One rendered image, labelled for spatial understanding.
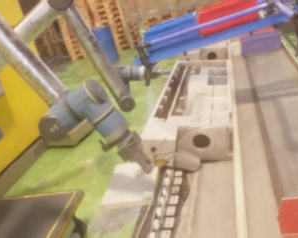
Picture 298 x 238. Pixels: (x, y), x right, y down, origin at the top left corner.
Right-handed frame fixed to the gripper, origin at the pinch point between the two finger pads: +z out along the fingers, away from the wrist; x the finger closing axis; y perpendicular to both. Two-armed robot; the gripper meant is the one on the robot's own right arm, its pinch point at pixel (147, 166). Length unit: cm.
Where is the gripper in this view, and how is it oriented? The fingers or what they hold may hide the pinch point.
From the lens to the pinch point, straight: 125.3
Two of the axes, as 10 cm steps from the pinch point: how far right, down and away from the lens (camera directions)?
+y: 7.6, -5.1, -4.0
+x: 1.8, -4.3, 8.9
